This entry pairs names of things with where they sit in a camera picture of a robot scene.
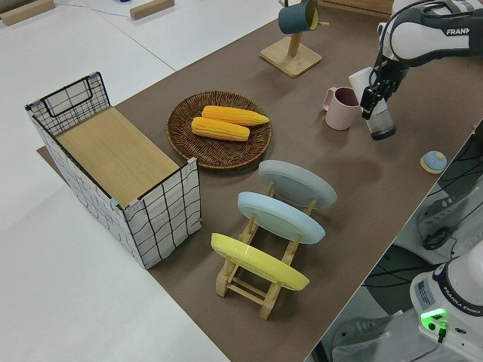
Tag white rounded equipment cover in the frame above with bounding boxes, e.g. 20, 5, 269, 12
414, 179, 483, 250

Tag wooden mug stand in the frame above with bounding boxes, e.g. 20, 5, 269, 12
259, 0, 331, 79

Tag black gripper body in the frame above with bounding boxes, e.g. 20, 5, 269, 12
371, 55, 411, 94

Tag wooden plate rack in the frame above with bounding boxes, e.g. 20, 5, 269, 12
214, 179, 318, 321

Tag light blue plate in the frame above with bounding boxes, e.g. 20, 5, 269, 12
236, 191, 327, 246

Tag brown table mat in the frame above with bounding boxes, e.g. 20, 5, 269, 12
35, 0, 483, 362

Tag grey plate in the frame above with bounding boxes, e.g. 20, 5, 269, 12
257, 159, 338, 210

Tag white mounting pedestal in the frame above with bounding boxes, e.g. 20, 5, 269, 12
320, 314, 420, 362

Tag blue-grey mug yellow inside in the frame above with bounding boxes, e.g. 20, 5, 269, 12
278, 0, 321, 35

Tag light wooden board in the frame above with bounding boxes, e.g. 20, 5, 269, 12
54, 106, 179, 201

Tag yellow corn cob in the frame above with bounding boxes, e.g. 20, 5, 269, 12
190, 116, 251, 143
201, 105, 271, 127

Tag clear drinking glass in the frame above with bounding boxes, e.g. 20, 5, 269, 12
363, 97, 398, 142

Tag light wooden cabinet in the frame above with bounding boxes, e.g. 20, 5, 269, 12
318, 0, 395, 17

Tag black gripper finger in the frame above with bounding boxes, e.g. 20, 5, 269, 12
360, 82, 382, 121
380, 80, 398, 113

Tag black wire storage basket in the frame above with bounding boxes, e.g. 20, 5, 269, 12
24, 71, 203, 271

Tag coiled black cable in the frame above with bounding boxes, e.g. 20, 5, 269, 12
421, 225, 454, 252

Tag yellow plate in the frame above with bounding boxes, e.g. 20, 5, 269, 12
210, 232, 311, 292

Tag round wicker tray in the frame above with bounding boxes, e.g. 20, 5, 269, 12
165, 90, 273, 170

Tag green cable plug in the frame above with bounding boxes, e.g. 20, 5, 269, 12
434, 319, 450, 345

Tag pink cup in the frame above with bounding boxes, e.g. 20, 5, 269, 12
321, 85, 362, 132

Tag blue service bell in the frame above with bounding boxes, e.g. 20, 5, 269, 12
420, 149, 449, 175

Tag light wooden block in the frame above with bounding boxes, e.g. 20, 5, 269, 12
0, 0, 57, 27
129, 0, 177, 20

